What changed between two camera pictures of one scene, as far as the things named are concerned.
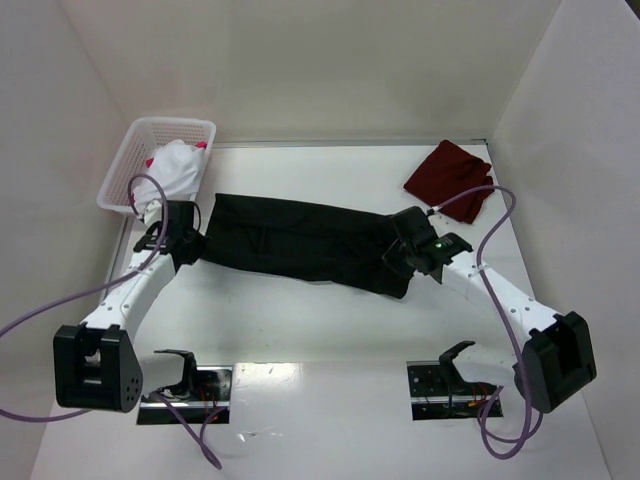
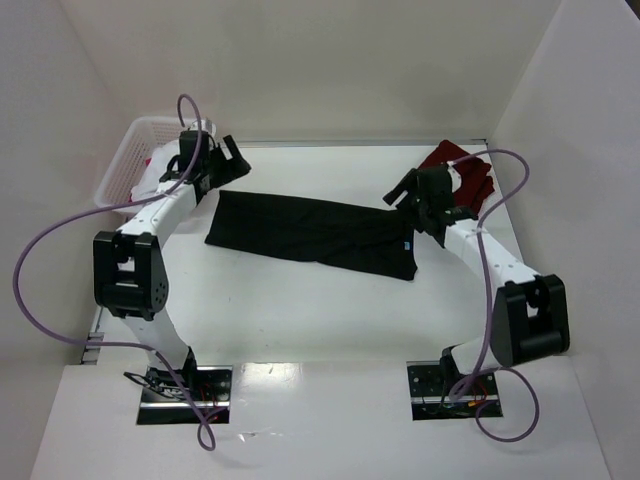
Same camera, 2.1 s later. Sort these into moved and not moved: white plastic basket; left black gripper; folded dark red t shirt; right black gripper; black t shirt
Moved: left black gripper; right black gripper; black t shirt
Not moved: folded dark red t shirt; white plastic basket
